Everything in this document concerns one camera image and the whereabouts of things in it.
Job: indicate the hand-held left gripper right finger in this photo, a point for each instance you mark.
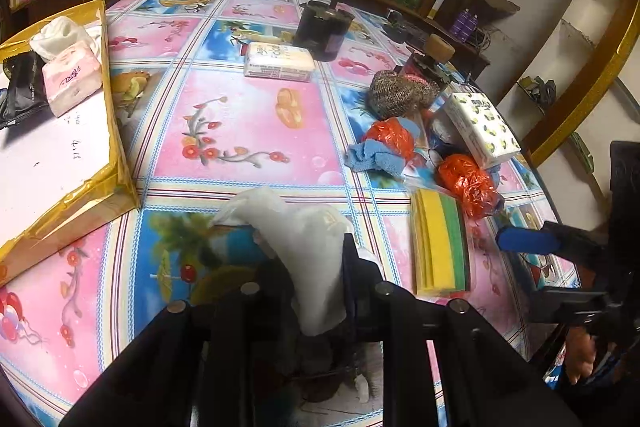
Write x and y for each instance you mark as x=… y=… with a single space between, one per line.
x=352 y=267

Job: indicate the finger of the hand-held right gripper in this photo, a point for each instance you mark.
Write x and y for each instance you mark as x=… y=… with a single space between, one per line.
x=530 y=239

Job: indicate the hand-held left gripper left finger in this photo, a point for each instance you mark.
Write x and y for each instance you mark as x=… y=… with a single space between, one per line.
x=270 y=287

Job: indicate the white cloth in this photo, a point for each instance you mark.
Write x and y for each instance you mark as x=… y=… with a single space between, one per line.
x=57 y=36
x=310 y=247

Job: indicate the blue towel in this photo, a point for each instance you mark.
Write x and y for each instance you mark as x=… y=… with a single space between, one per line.
x=372 y=159

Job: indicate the steel wool scrubber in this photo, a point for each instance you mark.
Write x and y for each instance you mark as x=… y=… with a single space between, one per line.
x=400 y=92

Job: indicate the yellow cardboard box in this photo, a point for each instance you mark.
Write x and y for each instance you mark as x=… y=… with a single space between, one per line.
x=120 y=177

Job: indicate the person's right hand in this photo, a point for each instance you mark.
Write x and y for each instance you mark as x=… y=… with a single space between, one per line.
x=580 y=354

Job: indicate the orange plastic bag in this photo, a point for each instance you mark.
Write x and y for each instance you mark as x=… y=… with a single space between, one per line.
x=467 y=184
x=390 y=137

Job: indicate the yellow green sponge pack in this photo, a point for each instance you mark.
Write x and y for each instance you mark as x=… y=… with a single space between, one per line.
x=437 y=247

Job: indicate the lemon print tissue pack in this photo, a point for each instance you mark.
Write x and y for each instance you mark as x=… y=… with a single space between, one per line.
x=482 y=127

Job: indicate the blue white printed bag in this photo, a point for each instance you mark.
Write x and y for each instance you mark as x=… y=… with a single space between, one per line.
x=437 y=132

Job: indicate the dark tangled object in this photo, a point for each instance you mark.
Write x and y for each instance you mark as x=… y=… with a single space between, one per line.
x=537 y=89

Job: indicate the colourful printed tablecloth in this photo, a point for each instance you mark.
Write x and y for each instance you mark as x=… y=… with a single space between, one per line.
x=240 y=117

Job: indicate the white soap bar pack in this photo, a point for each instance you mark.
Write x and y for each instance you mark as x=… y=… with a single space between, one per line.
x=277 y=63

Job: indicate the purple bottle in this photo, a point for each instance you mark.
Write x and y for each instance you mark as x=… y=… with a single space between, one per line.
x=473 y=28
x=459 y=24

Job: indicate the small black electric motor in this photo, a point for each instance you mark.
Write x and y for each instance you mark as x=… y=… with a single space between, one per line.
x=320 y=32

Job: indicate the pink tissue pack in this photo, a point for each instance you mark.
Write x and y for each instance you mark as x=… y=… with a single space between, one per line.
x=70 y=79

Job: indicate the black bag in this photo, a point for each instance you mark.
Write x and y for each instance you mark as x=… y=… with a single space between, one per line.
x=22 y=89

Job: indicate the crumpled white cloth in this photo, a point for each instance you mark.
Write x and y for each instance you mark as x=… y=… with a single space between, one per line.
x=57 y=36

